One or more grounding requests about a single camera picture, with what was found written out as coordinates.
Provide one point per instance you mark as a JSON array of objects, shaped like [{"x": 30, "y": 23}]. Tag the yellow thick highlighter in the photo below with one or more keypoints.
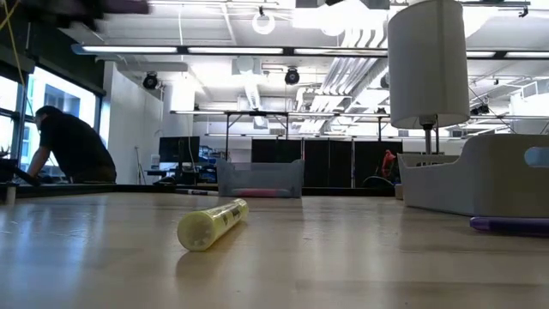
[{"x": 206, "y": 227}]

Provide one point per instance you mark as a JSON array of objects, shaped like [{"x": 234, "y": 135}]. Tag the purple thick highlighter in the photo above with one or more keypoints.
[{"x": 510, "y": 225}]

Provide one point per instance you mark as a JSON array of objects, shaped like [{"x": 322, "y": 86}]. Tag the large window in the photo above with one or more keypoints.
[{"x": 81, "y": 103}]

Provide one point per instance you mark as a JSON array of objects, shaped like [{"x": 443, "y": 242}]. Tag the black ceiling spotlight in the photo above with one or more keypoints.
[
  {"x": 292, "y": 76},
  {"x": 150, "y": 81}
]

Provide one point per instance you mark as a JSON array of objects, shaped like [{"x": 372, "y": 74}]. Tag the person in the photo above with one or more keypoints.
[{"x": 73, "y": 146}]

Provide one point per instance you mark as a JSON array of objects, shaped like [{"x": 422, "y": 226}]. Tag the long linear ceiling light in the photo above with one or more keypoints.
[{"x": 236, "y": 50}]

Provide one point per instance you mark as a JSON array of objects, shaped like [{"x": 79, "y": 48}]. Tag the black computer monitor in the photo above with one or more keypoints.
[{"x": 176, "y": 149}]

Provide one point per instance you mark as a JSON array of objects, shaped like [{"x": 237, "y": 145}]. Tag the small white cylinder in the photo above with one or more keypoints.
[{"x": 10, "y": 195}]

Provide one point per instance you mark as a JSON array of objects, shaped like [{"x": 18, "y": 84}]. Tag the cluttered office desk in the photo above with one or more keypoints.
[{"x": 167, "y": 173}]

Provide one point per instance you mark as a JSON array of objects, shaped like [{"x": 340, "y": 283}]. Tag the black metal rack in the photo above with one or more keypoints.
[{"x": 257, "y": 113}]

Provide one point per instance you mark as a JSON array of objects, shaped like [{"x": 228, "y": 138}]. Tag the dark grey plastic bin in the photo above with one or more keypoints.
[{"x": 257, "y": 173}]

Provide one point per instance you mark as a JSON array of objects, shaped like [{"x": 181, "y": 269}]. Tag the black partition panel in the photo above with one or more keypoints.
[
  {"x": 276, "y": 150},
  {"x": 328, "y": 163},
  {"x": 369, "y": 159}
]

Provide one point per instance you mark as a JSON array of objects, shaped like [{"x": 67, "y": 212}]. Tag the white shade table lamp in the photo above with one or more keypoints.
[{"x": 420, "y": 86}]

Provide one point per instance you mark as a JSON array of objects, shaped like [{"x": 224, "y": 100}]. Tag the light grey plastic bin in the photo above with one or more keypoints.
[{"x": 480, "y": 180}]

